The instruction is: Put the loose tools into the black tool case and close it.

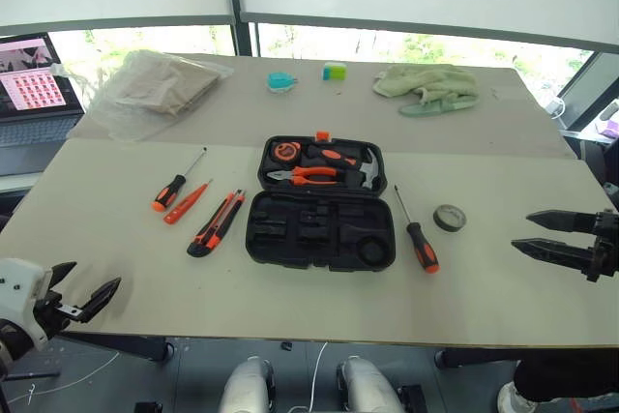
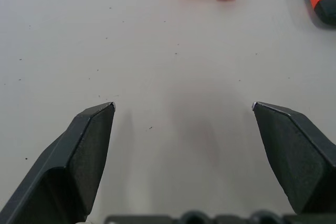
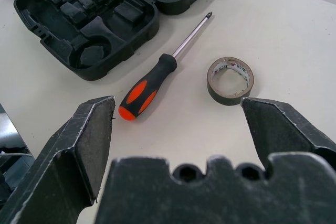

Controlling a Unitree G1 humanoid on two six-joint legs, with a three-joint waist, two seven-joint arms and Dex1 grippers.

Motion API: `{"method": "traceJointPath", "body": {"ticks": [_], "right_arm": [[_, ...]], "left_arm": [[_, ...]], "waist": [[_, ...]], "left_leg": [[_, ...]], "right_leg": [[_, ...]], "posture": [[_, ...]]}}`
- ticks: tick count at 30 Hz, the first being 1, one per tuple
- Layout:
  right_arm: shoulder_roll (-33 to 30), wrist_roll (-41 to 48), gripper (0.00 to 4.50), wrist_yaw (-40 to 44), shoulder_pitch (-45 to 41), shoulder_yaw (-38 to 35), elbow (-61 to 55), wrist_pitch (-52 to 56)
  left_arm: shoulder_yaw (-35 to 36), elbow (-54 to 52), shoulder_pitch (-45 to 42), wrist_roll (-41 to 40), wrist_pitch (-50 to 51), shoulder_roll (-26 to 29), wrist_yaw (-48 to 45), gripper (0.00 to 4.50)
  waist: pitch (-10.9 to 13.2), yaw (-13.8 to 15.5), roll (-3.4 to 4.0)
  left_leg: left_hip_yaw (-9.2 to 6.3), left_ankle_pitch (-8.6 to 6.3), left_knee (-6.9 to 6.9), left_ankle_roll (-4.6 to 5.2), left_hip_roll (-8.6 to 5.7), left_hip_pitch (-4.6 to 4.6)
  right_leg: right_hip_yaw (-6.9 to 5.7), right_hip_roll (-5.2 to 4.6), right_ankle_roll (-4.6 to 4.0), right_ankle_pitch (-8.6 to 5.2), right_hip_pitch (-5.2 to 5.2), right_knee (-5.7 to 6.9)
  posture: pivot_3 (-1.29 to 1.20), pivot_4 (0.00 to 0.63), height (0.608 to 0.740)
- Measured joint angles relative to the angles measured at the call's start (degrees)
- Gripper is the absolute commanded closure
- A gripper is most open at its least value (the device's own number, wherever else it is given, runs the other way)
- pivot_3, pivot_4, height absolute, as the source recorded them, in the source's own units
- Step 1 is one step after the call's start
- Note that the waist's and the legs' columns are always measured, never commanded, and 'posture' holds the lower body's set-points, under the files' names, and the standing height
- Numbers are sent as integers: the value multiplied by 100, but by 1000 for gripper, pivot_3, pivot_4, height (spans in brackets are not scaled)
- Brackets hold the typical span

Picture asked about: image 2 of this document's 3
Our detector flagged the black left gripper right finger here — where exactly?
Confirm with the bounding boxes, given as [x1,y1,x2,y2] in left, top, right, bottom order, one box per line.
[251,101,336,216]

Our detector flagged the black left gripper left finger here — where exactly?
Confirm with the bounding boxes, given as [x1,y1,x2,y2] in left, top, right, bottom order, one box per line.
[0,102,117,224]

